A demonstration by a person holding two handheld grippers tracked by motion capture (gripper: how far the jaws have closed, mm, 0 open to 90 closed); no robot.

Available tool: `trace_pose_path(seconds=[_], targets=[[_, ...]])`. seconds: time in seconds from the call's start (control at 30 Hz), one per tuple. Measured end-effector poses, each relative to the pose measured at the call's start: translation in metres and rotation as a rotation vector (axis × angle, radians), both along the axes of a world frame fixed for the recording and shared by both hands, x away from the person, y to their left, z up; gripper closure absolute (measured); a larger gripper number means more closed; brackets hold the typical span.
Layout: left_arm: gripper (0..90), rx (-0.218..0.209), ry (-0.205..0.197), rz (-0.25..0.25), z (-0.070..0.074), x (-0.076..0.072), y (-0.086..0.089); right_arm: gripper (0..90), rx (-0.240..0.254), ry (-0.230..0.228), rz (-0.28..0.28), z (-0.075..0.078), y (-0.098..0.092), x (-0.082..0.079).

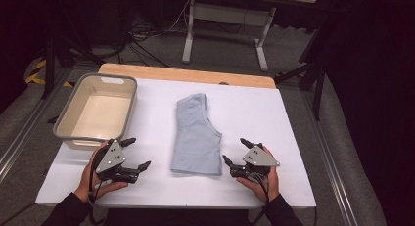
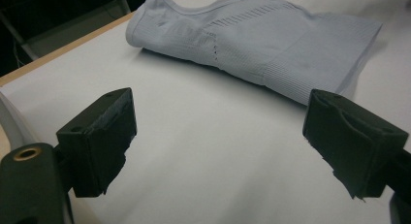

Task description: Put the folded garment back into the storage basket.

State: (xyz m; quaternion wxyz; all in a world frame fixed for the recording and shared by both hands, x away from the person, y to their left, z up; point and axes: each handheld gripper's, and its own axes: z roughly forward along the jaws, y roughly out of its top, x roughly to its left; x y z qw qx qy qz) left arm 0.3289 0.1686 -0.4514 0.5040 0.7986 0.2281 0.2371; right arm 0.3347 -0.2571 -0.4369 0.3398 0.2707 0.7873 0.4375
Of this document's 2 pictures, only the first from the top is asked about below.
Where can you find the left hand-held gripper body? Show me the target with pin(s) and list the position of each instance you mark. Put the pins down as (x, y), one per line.
(111, 157)

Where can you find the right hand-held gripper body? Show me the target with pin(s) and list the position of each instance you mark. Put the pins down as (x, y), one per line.
(259, 159)

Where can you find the light blue tank top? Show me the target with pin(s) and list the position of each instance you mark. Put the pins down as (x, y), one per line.
(195, 144)

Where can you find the beige plastic basket grey rim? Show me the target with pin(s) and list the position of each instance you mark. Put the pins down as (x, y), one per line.
(98, 105)

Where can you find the person's right hand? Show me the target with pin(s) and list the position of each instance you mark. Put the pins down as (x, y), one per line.
(266, 190)

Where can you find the person's left hand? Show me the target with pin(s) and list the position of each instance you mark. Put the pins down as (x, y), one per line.
(84, 187)

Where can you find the white board table cover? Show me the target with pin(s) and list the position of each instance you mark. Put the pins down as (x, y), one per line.
(195, 193)

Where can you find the black tripod stand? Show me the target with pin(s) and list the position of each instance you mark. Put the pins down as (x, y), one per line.
(50, 66)
(318, 92)

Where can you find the yellow black hazard tape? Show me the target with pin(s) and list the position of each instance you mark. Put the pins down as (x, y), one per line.
(38, 65)

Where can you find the white-legged wooden desk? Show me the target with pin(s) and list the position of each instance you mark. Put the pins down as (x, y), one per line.
(228, 14)

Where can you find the metal floor rail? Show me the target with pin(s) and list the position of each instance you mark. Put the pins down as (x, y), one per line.
(19, 138)
(329, 164)

